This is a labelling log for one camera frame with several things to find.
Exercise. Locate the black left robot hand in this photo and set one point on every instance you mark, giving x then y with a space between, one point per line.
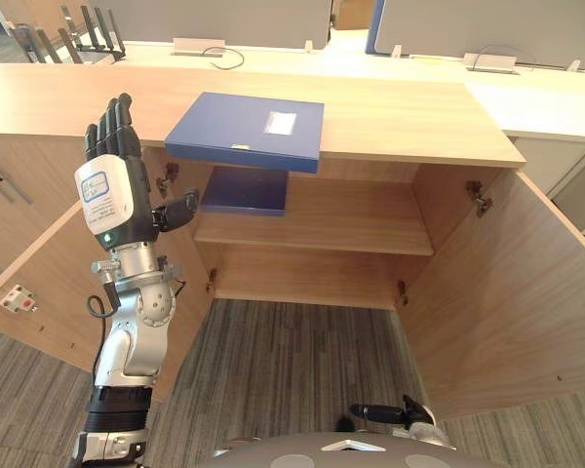
109 190

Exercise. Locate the blue folder with white label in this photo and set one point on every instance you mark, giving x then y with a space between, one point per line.
224 122

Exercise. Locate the wooden cabinet shelf board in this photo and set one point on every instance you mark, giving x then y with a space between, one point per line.
351 226

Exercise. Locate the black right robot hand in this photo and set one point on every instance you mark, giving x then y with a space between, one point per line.
378 412

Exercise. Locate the white and red door latch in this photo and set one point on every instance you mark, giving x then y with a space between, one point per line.
18 298

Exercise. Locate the blue-edged grey partition panel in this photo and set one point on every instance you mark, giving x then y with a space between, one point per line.
492 24

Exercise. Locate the brown cardboard box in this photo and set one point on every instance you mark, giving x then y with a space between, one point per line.
353 14

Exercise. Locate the white desk pedestal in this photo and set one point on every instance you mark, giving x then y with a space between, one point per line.
551 166

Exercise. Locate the metal cabinet hinge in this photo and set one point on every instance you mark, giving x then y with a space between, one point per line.
402 293
479 199
167 179
211 282

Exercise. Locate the wooden office cabinet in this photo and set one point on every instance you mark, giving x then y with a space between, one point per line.
380 112

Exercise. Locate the plain wooden cabinet door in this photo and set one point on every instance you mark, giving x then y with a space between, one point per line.
517 292

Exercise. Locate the grey desk partition panel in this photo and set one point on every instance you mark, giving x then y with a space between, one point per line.
209 22

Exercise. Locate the plain blue folder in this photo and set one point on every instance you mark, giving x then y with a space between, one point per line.
246 192

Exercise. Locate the closed wooden cabinet door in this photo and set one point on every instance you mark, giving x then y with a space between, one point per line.
34 229

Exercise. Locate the wooden cabinet door with latch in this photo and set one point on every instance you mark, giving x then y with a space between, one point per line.
53 273

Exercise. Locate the white partition bracket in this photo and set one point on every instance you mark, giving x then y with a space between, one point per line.
308 47
397 51
574 66

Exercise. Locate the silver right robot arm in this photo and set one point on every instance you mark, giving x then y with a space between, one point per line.
434 434

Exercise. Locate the grey robot torso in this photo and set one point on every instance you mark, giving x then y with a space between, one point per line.
297 454

